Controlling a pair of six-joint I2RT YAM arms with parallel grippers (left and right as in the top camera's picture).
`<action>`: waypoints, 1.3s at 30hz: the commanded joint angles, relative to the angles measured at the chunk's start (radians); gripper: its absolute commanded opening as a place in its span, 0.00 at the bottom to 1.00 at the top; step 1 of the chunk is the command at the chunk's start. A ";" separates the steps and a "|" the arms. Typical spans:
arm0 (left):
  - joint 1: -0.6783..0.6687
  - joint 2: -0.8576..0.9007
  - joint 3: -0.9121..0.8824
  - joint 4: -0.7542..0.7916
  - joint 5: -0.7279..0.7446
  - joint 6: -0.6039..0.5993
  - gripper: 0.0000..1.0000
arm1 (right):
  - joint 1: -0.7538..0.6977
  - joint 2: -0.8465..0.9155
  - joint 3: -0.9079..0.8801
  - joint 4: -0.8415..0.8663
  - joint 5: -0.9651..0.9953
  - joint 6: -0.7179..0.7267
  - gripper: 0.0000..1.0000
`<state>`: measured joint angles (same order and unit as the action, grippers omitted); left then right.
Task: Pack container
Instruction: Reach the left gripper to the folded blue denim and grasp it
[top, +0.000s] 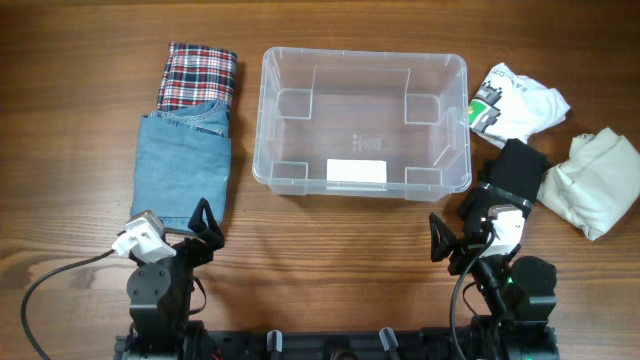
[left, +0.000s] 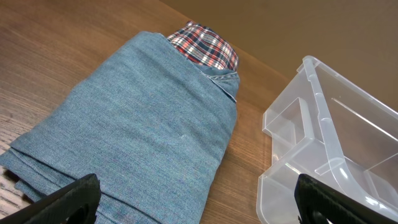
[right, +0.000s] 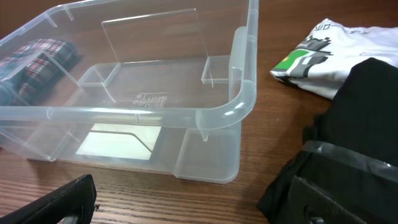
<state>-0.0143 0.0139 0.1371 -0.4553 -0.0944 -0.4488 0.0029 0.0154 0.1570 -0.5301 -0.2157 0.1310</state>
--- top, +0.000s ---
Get right black camera cable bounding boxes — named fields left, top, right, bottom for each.
left=449, top=219, right=497, bottom=360

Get clear plastic storage container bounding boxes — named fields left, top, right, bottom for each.
left=252, top=47, right=472, bottom=202

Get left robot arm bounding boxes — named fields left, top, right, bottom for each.
left=114, top=198, right=225, bottom=360

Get red plaid shirt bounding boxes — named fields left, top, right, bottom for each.
left=156, top=42, right=238, bottom=111

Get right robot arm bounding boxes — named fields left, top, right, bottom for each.
left=429, top=209, right=559, bottom=359

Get left black camera cable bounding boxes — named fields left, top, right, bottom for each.
left=20, top=248, right=117, bottom=360

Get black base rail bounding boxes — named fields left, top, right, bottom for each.
left=114, top=328, right=560, bottom=360

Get blue denim jeans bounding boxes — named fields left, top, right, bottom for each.
left=130, top=101, right=232, bottom=232

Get cream white garment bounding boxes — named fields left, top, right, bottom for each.
left=537, top=128, right=639, bottom=241

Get black camera cable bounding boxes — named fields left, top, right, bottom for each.
left=449, top=219, right=497, bottom=360
left=20, top=248, right=117, bottom=360

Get white printed t-shirt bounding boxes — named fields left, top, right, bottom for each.
left=468, top=63, right=570, bottom=149

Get black garment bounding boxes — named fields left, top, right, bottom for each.
left=458, top=138, right=548, bottom=238

